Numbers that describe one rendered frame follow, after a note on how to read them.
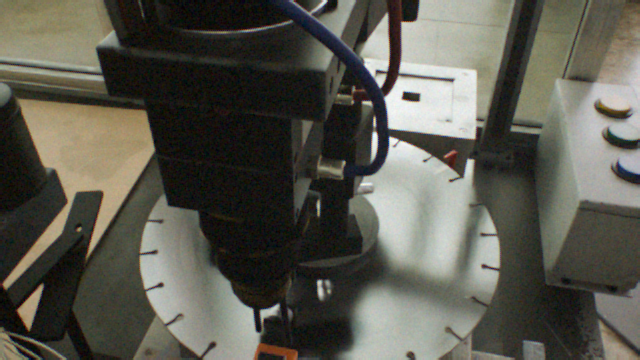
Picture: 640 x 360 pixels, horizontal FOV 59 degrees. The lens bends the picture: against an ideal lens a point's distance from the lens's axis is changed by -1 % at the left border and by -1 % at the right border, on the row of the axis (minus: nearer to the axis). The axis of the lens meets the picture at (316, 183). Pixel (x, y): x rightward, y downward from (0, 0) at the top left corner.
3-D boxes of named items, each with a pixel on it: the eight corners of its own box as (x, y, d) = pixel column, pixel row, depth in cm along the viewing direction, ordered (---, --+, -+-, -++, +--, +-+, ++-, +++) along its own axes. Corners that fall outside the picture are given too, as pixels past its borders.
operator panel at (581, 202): (532, 156, 95) (556, 77, 85) (600, 165, 93) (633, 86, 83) (545, 284, 74) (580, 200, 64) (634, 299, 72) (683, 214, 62)
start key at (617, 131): (601, 132, 76) (606, 120, 74) (633, 136, 75) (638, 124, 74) (606, 150, 73) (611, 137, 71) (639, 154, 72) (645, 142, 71)
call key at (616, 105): (593, 104, 81) (598, 93, 80) (623, 108, 80) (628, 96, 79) (598, 120, 78) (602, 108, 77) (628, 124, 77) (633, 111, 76)
